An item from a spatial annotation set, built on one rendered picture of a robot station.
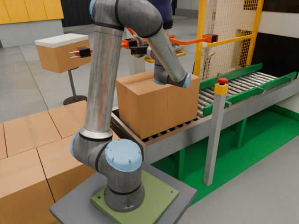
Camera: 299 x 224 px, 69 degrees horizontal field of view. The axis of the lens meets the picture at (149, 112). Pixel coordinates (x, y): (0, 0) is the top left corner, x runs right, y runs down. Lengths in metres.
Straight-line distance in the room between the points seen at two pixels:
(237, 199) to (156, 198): 1.20
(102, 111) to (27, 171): 0.96
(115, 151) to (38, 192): 0.90
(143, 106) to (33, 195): 0.95
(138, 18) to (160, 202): 0.78
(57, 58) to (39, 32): 5.70
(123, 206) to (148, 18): 0.76
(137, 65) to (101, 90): 2.00
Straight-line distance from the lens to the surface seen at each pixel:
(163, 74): 1.32
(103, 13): 0.90
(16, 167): 1.84
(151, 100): 1.65
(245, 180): 2.36
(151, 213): 1.04
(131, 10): 0.83
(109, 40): 0.89
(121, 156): 0.88
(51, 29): 8.95
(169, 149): 1.82
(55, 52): 3.22
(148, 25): 0.84
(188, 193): 1.14
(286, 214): 2.24
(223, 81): 1.62
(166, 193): 1.11
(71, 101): 3.81
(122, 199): 1.01
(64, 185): 1.73
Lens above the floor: 1.62
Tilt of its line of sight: 30 degrees down
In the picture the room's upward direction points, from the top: 2 degrees counter-clockwise
